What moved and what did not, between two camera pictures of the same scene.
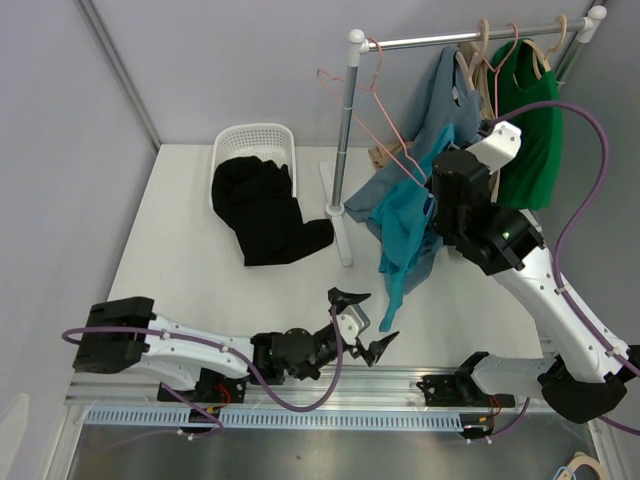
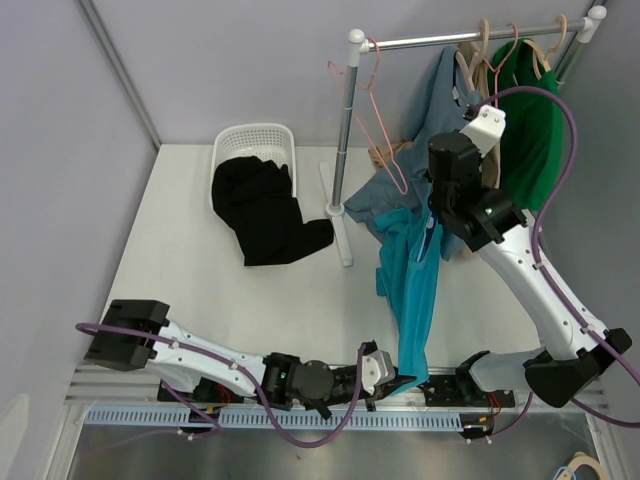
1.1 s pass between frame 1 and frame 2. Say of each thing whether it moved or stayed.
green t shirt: stayed
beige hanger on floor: stayed
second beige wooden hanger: stayed
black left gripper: moved
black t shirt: stayed
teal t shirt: moved
